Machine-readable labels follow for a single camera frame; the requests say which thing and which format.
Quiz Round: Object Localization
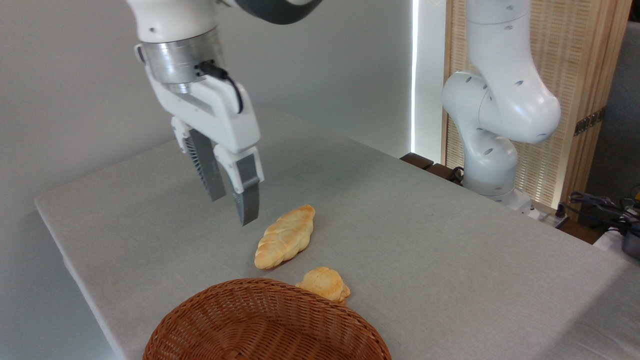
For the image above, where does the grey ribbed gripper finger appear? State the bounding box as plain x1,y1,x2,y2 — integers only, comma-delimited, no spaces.
213,145,265,227
171,117,227,203

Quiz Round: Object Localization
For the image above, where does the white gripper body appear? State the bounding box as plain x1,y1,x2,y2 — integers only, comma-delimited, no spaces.
145,70,262,155

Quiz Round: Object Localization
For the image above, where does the long braided bread loaf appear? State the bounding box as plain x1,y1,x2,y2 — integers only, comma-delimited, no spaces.
254,204,317,271

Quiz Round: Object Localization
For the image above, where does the small round bread roll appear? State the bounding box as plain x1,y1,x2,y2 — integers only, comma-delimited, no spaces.
295,266,352,307

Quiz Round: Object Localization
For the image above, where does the brown woven wicker basket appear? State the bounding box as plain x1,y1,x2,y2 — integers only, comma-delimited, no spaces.
142,278,392,360

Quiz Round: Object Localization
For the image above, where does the dark wooden bench edge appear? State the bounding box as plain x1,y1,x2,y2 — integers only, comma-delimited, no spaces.
400,152,463,186

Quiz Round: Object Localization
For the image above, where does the grey tablecloth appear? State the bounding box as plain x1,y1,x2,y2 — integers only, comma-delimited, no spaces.
34,107,640,360

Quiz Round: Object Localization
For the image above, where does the wooden slatted screen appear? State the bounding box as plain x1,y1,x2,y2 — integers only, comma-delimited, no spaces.
441,0,633,221

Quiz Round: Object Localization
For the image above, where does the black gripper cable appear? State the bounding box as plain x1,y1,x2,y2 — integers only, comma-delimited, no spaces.
199,61,245,115

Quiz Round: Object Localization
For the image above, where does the tangled dark cable bundle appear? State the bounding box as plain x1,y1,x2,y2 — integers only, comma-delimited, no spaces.
567,186,640,236

